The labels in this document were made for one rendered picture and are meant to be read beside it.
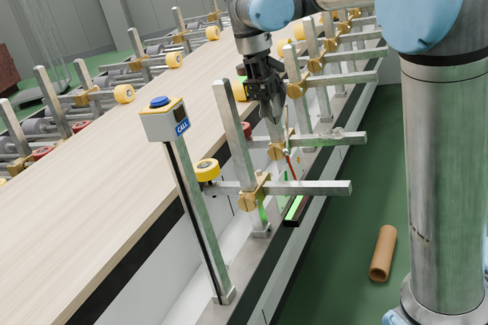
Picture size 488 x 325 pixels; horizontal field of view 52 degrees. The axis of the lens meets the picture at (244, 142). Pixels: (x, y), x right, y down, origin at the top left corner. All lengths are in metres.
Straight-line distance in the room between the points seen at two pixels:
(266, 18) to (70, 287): 0.71
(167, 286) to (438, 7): 1.07
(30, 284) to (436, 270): 0.87
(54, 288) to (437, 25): 0.95
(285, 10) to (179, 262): 0.76
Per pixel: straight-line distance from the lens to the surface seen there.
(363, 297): 2.24
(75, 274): 1.22
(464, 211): 0.76
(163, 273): 1.41
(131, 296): 1.32
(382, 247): 2.34
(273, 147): 1.55
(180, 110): 1.03
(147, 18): 8.78
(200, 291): 1.47
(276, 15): 1.11
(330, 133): 1.56
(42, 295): 1.21
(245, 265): 1.37
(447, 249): 0.80
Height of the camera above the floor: 1.52
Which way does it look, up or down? 24 degrees down
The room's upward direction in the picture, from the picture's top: 15 degrees counter-clockwise
